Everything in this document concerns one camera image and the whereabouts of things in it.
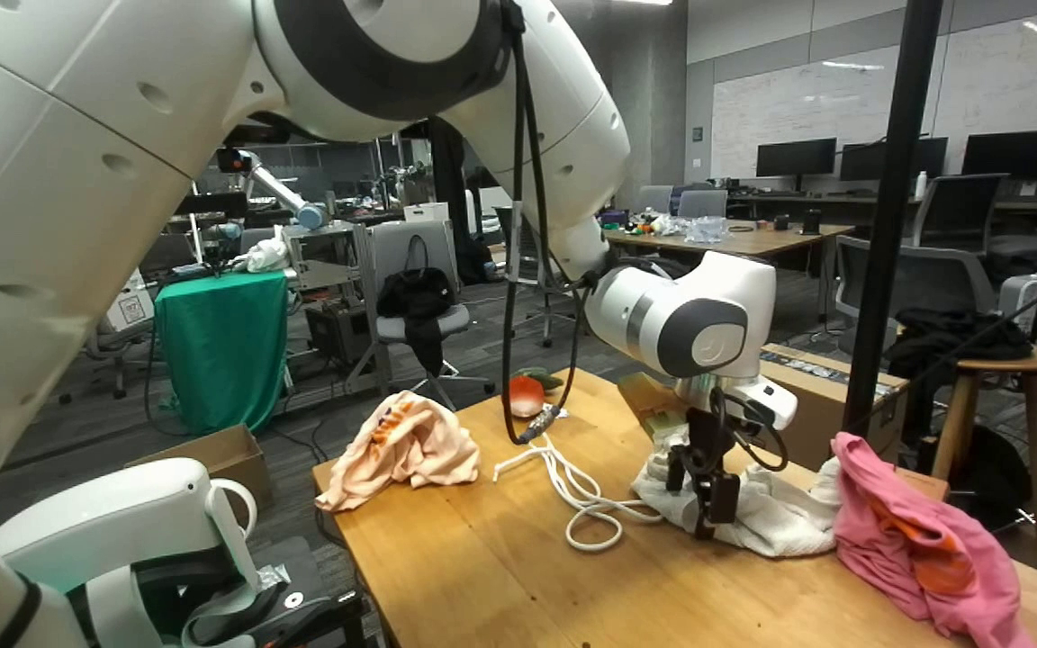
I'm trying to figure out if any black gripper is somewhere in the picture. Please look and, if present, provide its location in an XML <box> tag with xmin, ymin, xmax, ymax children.
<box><xmin>661</xmin><ymin>408</ymin><xmax>746</xmax><ymax>541</ymax></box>

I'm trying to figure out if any white cloth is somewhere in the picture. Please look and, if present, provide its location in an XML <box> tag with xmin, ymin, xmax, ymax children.
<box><xmin>631</xmin><ymin>448</ymin><xmax>845</xmax><ymax>562</ymax></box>

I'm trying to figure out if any red radish plush toy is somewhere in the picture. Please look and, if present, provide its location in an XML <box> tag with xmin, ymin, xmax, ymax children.
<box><xmin>504</xmin><ymin>370</ymin><xmax>564</xmax><ymax>424</ymax></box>

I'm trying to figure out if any pink cloth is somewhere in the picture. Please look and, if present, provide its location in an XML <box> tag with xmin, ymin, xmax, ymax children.
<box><xmin>824</xmin><ymin>427</ymin><xmax>1037</xmax><ymax>648</ymax></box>

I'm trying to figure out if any peach shirt with orange print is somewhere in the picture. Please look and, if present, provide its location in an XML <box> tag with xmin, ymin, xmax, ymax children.
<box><xmin>313</xmin><ymin>388</ymin><xmax>487</xmax><ymax>520</ymax></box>

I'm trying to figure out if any cardboard box with printed tape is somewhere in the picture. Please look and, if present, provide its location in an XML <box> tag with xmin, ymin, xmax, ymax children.
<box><xmin>755</xmin><ymin>338</ymin><xmax>912</xmax><ymax>475</ymax></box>

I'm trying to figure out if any wooden office desk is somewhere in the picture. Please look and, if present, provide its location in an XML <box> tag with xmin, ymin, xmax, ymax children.
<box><xmin>601</xmin><ymin>215</ymin><xmax>858</xmax><ymax>352</ymax></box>

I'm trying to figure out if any black jacket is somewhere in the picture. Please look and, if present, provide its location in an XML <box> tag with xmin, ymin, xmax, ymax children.
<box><xmin>881</xmin><ymin>307</ymin><xmax>1034</xmax><ymax>388</ymax></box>

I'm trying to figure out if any grey mesh chair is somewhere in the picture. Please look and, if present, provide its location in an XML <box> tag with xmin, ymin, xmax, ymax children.
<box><xmin>835</xmin><ymin>229</ymin><xmax>1002</xmax><ymax>352</ymax></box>

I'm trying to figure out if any black vertical pole stand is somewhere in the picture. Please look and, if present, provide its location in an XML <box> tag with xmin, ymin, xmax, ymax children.
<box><xmin>839</xmin><ymin>0</ymin><xmax>947</xmax><ymax>443</ymax></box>

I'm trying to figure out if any wooden stool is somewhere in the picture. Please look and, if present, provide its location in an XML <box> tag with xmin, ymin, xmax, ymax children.
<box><xmin>929</xmin><ymin>344</ymin><xmax>1037</xmax><ymax>570</ymax></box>

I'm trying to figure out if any black handbag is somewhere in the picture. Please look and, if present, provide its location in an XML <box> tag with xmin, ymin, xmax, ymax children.
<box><xmin>374</xmin><ymin>229</ymin><xmax>456</xmax><ymax>373</ymax></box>

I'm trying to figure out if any black computer monitor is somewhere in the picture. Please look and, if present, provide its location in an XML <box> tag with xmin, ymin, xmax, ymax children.
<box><xmin>751</xmin><ymin>136</ymin><xmax>839</xmax><ymax>184</ymax></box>
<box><xmin>839</xmin><ymin>133</ymin><xmax>950</xmax><ymax>184</ymax></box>
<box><xmin>962</xmin><ymin>125</ymin><xmax>1037</xmax><ymax>184</ymax></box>

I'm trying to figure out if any grey office chair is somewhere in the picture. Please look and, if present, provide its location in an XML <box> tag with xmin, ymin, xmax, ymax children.
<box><xmin>350</xmin><ymin>215</ymin><xmax>500</xmax><ymax>409</ymax></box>

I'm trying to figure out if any small brown cardboard box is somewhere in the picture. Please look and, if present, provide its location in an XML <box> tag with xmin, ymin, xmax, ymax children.
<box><xmin>134</xmin><ymin>424</ymin><xmax>274</xmax><ymax>520</ymax></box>

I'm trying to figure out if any white paper sign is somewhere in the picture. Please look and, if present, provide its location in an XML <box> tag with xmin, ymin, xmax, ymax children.
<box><xmin>102</xmin><ymin>265</ymin><xmax>159</xmax><ymax>334</ymax></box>

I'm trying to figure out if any white drawstring cord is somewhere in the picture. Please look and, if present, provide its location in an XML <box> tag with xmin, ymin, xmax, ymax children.
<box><xmin>488</xmin><ymin>427</ymin><xmax>668</xmax><ymax>553</ymax></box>

